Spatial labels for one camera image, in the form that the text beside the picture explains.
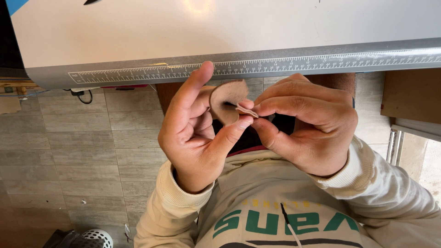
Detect person's right hand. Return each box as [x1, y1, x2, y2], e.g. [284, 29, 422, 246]
[251, 73, 359, 178]

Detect person's left hand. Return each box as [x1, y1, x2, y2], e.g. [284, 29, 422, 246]
[158, 61, 255, 194]

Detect brown round felt piece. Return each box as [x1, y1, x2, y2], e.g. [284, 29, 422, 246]
[209, 79, 249, 126]

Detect small beige felt strip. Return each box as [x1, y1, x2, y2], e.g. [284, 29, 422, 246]
[236, 103, 259, 118]

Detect grey table edge ruler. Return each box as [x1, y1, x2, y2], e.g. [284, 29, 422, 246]
[26, 38, 441, 90]

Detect chrome metal legs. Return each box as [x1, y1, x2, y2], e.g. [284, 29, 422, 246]
[385, 128, 406, 167]

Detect cream printed sweatshirt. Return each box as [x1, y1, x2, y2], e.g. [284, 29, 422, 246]
[195, 147, 383, 248]

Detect red bar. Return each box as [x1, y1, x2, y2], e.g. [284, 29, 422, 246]
[101, 84, 149, 91]

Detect brown cardboard box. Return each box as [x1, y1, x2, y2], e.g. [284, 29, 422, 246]
[380, 68, 441, 125]

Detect white board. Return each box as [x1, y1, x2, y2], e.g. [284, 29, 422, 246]
[391, 118, 441, 142]

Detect white perforated basket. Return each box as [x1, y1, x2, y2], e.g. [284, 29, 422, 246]
[82, 228, 114, 248]

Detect wooden rack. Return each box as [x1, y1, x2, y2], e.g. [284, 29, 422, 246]
[0, 80, 39, 115]

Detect blue sheet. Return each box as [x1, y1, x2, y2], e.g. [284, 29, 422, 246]
[5, 0, 30, 16]

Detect black and white cable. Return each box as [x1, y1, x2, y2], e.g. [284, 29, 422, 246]
[280, 203, 304, 248]

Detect black floor cable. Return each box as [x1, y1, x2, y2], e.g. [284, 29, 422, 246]
[70, 89, 93, 105]

